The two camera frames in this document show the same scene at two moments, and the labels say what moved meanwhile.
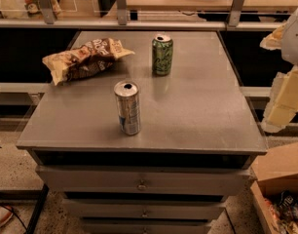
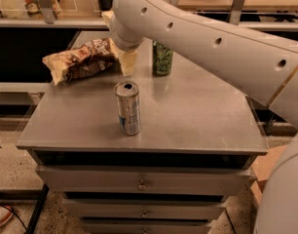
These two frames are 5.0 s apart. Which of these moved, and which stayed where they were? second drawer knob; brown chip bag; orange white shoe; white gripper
Moved: white gripper
Stayed: orange white shoe; second drawer knob; brown chip bag
